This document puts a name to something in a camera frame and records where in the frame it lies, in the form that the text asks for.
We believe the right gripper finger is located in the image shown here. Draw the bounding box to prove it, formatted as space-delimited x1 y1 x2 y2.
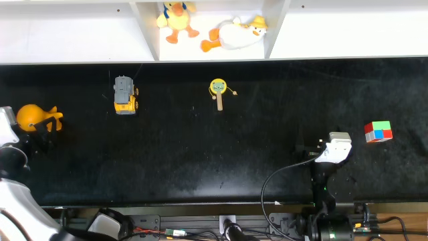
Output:
295 127 306 151

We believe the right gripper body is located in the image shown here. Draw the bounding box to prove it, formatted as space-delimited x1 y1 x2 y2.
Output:
295 143 324 161

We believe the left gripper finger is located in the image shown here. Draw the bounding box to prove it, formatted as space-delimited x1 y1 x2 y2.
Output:
32 115 58 135

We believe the yellow rubber duck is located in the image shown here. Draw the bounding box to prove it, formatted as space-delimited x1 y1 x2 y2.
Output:
15 104 64 133

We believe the grey and yellow toy truck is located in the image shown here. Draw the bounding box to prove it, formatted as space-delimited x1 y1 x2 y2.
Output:
113 75 140 116

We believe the yellow rattle drum toy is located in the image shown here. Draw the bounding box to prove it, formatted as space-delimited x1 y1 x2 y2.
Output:
208 78 239 112

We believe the many-coloured puzzle cube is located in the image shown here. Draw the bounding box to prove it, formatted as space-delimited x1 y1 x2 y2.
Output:
364 120 394 144

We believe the white shelf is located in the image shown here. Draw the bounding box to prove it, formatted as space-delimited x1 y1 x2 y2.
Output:
0 0 428 65

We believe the white plush duck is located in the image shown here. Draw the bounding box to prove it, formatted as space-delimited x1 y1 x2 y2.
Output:
200 15 269 53

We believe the yellow plush duck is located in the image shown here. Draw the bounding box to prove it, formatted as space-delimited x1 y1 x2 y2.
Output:
156 1 201 45

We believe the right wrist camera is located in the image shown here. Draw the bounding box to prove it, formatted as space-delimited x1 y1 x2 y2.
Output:
314 131 353 165

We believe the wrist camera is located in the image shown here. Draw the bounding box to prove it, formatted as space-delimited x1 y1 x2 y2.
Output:
0 106 20 146
314 131 353 165

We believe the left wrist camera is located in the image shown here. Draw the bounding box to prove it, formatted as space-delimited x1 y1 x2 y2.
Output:
0 106 20 146

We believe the mounting rail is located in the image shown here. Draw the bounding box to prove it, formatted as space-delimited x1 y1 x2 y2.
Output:
49 202 414 241

